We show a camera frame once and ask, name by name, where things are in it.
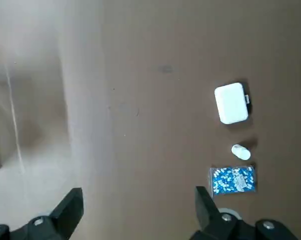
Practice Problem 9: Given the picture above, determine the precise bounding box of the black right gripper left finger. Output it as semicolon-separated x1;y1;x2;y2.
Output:
0;187;84;240

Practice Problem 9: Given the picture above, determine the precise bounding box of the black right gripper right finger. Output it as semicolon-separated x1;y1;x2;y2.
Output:
190;186;299;240

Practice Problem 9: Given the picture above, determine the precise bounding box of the bag of blue white capsules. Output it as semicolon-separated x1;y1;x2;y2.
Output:
209;164;257;198

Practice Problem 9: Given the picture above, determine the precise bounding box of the small white pill bottle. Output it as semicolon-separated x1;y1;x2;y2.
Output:
231;143;252;161

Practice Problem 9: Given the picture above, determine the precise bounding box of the white rounded plastic box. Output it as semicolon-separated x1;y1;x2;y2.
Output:
214;81;252;125

